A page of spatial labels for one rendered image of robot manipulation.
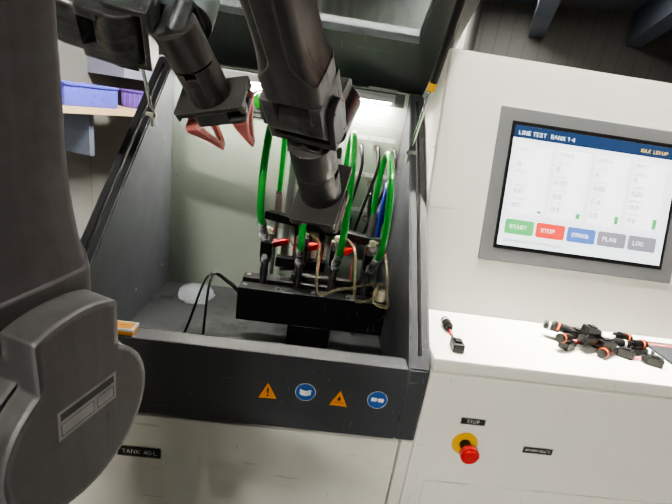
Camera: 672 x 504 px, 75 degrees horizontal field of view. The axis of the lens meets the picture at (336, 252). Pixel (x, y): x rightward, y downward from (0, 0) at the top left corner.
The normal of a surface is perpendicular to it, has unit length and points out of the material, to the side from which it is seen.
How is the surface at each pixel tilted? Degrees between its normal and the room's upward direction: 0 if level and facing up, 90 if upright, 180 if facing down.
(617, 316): 76
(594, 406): 90
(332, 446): 90
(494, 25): 90
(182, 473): 90
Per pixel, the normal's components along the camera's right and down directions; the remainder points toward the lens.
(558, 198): 0.05, 0.07
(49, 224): 0.97, 0.13
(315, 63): 0.88, 0.25
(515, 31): -0.33, 0.25
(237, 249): 0.02, 0.31
